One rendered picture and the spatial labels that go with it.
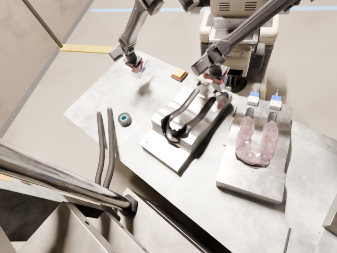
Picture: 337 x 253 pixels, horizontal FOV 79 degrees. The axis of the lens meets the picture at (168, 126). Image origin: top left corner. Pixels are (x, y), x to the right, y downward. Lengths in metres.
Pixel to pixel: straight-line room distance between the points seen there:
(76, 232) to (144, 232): 0.51
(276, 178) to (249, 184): 0.11
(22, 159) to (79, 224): 0.22
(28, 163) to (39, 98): 2.65
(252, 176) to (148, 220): 0.52
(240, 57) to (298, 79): 1.16
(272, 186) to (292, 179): 0.17
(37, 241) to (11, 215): 0.14
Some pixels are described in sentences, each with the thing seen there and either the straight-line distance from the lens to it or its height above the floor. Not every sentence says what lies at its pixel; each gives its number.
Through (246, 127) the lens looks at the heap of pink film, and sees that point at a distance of 1.02.
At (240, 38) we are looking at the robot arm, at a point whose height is 1.30.
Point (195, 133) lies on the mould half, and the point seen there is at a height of 0.93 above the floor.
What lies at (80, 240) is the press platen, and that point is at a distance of 0.62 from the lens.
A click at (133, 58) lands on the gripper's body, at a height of 1.05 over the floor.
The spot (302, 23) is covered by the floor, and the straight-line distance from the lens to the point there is 3.13.
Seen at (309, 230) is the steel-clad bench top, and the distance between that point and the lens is 1.09.
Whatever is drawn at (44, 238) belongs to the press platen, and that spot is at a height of 1.29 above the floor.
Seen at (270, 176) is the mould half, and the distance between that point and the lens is 0.97.
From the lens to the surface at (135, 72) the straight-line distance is 1.29.
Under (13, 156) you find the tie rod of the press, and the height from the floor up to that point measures 1.50.
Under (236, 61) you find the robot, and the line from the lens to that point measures 1.44.
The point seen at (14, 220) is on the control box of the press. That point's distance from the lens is 0.81.
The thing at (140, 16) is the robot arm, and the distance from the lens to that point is 0.87.
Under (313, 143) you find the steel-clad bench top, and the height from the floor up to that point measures 0.80.
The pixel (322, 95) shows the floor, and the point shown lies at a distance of 2.46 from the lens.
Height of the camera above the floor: 1.82
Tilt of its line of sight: 60 degrees down
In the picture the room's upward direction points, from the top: 22 degrees counter-clockwise
